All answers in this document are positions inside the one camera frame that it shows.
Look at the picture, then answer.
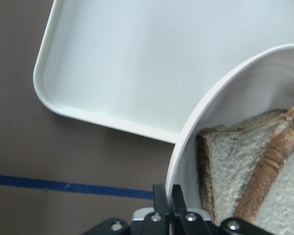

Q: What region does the bread slice from board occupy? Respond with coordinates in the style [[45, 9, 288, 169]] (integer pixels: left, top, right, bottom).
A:
[[234, 106, 294, 235]]

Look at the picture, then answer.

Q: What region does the cream bear tray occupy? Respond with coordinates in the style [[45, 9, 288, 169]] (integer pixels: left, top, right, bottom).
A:
[[33, 0, 294, 143]]

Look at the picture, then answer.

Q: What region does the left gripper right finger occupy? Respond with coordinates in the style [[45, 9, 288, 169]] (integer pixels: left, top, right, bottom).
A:
[[171, 185, 211, 235]]

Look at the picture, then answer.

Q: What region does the bread slice on plate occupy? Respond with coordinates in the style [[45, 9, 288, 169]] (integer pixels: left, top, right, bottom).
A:
[[196, 109, 287, 224]]

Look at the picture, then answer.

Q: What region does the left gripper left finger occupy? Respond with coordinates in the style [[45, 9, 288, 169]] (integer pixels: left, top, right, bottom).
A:
[[152, 184, 170, 235]]

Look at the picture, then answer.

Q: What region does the white round plate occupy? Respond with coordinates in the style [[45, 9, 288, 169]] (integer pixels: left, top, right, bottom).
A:
[[166, 44, 294, 211]]

